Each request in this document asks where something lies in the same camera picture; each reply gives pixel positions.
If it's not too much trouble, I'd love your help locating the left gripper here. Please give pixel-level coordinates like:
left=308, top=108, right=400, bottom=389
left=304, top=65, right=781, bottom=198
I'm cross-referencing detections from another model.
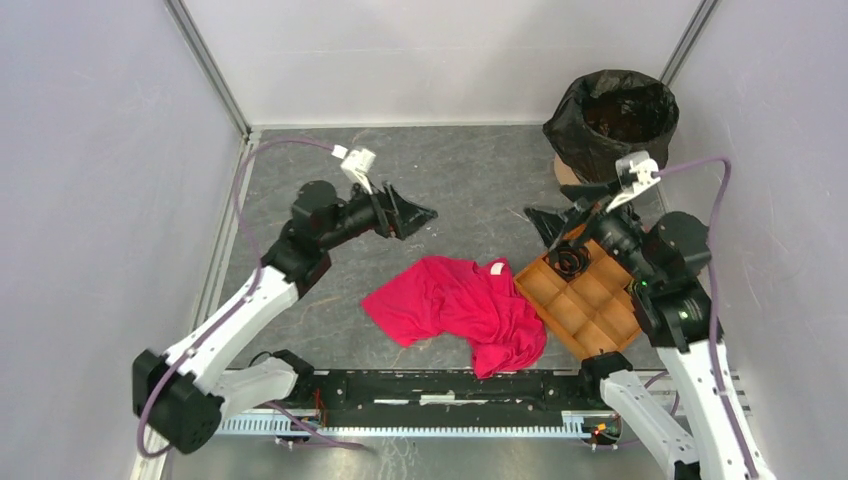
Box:
left=319, top=174, right=437, bottom=251

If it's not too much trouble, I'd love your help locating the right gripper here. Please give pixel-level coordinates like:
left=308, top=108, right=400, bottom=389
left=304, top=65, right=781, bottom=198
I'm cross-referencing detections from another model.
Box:
left=525, top=175, right=664, bottom=287

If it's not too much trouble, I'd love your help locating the orange trash bin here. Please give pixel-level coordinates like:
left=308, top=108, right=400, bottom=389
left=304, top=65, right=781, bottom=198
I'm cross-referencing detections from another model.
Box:
left=553, top=155, right=584, bottom=185

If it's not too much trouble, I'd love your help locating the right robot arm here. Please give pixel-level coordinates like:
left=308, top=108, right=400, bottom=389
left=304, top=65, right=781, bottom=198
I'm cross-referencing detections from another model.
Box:
left=525, top=181, right=773, bottom=479

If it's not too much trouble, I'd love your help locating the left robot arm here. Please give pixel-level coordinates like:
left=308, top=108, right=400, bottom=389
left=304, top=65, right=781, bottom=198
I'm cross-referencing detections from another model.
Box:
left=132, top=180, right=438, bottom=458

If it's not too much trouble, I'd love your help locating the black trash bag roll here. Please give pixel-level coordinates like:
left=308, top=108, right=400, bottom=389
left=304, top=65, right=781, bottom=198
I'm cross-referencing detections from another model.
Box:
left=547, top=243, right=591, bottom=281

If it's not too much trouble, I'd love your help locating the red cloth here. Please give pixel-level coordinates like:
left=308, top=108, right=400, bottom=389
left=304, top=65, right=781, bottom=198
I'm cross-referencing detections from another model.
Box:
left=361, top=256, right=547, bottom=379

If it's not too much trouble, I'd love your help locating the orange compartment tray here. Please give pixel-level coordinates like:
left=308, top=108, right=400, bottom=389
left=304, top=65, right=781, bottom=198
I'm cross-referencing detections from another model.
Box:
left=514, top=240, right=642, bottom=361

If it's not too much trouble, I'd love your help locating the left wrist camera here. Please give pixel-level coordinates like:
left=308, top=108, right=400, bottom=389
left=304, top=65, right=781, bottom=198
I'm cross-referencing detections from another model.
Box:
left=331, top=144, right=376, bottom=195

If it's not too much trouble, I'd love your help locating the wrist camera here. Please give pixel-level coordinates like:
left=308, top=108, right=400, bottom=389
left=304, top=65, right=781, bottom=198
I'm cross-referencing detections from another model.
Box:
left=331, top=144, right=376, bottom=195
left=605, top=150, right=661, bottom=213

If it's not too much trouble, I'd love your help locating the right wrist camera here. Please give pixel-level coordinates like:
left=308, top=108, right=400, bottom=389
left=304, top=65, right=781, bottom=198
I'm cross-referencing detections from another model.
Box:
left=605, top=150, right=661, bottom=213

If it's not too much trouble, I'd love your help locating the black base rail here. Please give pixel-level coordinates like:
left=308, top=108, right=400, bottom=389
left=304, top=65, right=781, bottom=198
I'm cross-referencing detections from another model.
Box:
left=280, top=369, right=606, bottom=429

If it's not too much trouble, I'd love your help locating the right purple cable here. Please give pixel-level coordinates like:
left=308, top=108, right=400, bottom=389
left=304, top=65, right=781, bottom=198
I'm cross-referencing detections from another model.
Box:
left=651, top=156, right=761, bottom=480

